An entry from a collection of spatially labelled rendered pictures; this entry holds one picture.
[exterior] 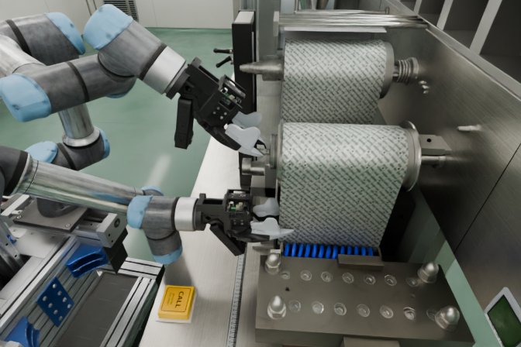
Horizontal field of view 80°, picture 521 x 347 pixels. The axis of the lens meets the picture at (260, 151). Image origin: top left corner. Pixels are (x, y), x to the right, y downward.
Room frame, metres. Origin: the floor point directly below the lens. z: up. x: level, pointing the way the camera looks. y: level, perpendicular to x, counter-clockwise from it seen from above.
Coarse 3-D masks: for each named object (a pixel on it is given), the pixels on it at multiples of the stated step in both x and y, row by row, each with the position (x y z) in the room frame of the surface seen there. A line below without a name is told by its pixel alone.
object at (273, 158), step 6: (276, 138) 0.52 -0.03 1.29; (270, 144) 0.51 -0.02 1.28; (276, 144) 0.51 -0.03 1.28; (270, 150) 0.50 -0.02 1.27; (276, 150) 0.50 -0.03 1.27; (270, 156) 0.49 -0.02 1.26; (276, 156) 0.49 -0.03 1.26; (270, 162) 0.49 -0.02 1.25; (276, 162) 0.49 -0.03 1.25; (270, 168) 0.50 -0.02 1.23; (276, 168) 0.49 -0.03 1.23
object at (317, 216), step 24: (288, 192) 0.46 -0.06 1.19; (312, 192) 0.46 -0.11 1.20; (336, 192) 0.46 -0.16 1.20; (360, 192) 0.45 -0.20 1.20; (384, 192) 0.45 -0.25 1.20; (288, 216) 0.46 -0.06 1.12; (312, 216) 0.46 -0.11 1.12; (336, 216) 0.45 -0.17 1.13; (360, 216) 0.45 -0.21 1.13; (384, 216) 0.45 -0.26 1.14; (288, 240) 0.46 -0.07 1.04; (312, 240) 0.46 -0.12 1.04; (336, 240) 0.45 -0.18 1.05; (360, 240) 0.45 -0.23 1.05
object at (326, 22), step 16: (288, 16) 0.80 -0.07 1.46; (304, 16) 0.80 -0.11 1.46; (320, 16) 0.83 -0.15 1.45; (336, 16) 0.83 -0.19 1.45; (352, 16) 0.82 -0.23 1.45; (368, 16) 0.82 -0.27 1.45; (384, 16) 0.82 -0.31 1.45; (400, 16) 0.82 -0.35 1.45; (416, 16) 0.81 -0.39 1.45; (368, 32) 0.75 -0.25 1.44; (384, 32) 0.74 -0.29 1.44
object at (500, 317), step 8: (504, 304) 0.22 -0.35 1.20; (496, 312) 0.22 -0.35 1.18; (504, 312) 0.22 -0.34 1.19; (512, 312) 0.21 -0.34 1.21; (496, 320) 0.22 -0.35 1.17; (504, 320) 0.21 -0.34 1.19; (512, 320) 0.20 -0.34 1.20; (496, 328) 0.21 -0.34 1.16; (504, 328) 0.20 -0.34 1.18; (512, 328) 0.20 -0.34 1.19; (520, 328) 0.19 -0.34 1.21; (504, 336) 0.20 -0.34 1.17; (512, 336) 0.19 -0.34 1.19; (520, 336) 0.18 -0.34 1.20; (504, 344) 0.19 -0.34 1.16; (512, 344) 0.18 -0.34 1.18
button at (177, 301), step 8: (168, 288) 0.41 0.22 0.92; (176, 288) 0.41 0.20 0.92; (184, 288) 0.41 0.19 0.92; (192, 288) 0.41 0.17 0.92; (168, 296) 0.39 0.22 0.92; (176, 296) 0.39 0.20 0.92; (184, 296) 0.39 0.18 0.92; (192, 296) 0.39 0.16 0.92; (160, 304) 0.37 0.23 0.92; (168, 304) 0.37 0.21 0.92; (176, 304) 0.37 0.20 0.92; (184, 304) 0.37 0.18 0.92; (160, 312) 0.35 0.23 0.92; (168, 312) 0.35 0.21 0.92; (176, 312) 0.35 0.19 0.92; (184, 312) 0.35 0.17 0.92
